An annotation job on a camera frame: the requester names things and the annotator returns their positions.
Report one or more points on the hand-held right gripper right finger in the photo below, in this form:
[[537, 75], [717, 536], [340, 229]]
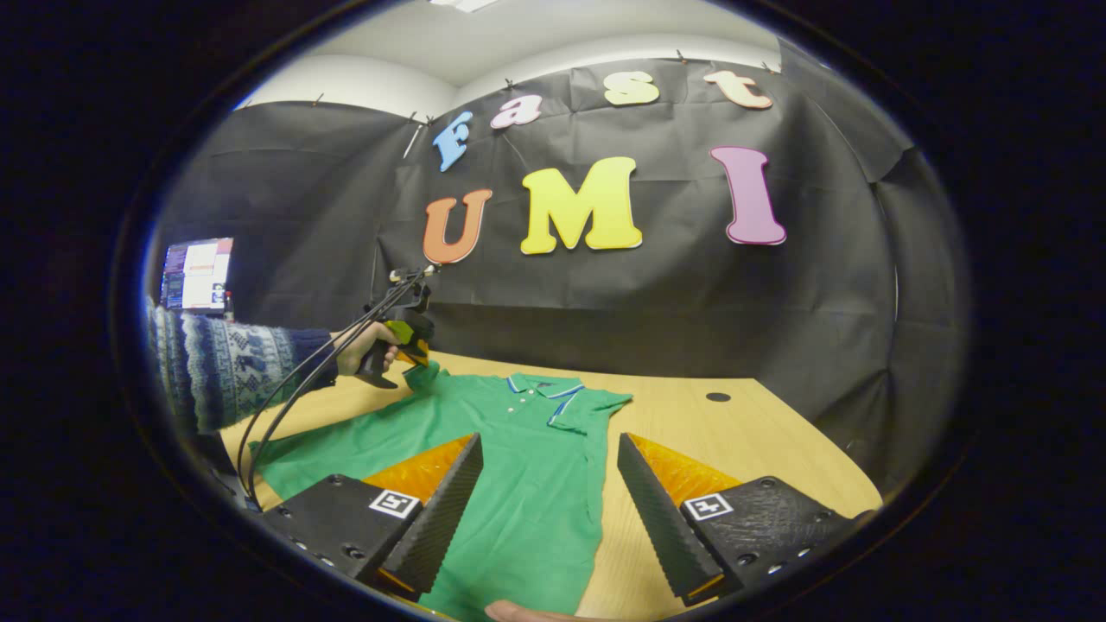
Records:
[[661, 527]]

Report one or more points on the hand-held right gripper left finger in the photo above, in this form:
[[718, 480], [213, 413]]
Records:
[[445, 518]]

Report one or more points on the green T-shirt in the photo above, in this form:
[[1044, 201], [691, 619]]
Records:
[[527, 484]]

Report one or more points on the ceiling light panel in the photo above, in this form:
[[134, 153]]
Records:
[[462, 4]]

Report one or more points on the computer monitor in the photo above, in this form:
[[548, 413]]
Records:
[[197, 275]]

